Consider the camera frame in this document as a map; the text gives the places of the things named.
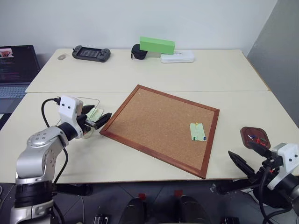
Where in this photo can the green note with print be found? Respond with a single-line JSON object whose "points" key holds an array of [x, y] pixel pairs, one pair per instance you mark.
{"points": [[197, 132]]}

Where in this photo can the grey laptop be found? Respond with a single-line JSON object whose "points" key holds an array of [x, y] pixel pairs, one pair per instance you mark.
{"points": [[16, 67]]}

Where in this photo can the wood framed cork board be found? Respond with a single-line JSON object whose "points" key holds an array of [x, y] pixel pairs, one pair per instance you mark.
{"points": [[154, 121]]}

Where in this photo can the green sticky note stack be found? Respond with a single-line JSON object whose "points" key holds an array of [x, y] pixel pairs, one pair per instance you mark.
{"points": [[98, 114]]}

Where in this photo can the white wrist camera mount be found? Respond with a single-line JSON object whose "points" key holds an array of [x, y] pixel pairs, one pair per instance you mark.
{"points": [[67, 107], [287, 154]]}

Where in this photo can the black round zip case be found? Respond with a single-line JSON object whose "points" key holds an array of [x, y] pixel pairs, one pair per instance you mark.
{"points": [[138, 52]]}

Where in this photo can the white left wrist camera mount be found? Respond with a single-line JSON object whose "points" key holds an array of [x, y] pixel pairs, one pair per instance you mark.
{"points": [[67, 107]]}

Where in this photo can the small beige box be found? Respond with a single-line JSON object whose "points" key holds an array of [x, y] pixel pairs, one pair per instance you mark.
{"points": [[153, 54]]}

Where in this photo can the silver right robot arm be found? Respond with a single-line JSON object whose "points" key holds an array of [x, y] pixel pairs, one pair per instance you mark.
{"points": [[289, 189]]}

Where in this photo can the green rectangular box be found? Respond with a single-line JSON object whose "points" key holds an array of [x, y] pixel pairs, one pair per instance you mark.
{"points": [[156, 45]]}

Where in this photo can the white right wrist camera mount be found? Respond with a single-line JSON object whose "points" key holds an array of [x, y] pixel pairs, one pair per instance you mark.
{"points": [[287, 154]]}

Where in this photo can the red dish of pushpins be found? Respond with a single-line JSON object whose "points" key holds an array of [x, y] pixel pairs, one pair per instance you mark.
{"points": [[247, 130]]}

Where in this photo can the dark handheld game console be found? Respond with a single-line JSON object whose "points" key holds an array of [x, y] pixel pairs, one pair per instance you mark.
{"points": [[90, 53]]}

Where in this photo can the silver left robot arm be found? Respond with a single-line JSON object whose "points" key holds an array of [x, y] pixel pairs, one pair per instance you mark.
{"points": [[35, 151]]}

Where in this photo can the clear plastic tray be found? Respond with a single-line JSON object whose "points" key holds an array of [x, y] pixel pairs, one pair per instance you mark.
{"points": [[92, 102]]}

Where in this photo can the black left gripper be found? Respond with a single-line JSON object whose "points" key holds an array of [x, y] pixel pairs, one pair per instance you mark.
{"points": [[82, 122]]}

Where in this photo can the white flat box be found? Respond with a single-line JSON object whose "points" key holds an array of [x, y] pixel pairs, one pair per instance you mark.
{"points": [[177, 57]]}

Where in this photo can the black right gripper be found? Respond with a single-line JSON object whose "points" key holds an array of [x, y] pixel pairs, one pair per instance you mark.
{"points": [[271, 165]]}

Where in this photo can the small beige round object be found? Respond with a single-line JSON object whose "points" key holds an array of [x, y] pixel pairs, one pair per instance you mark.
{"points": [[61, 57]]}

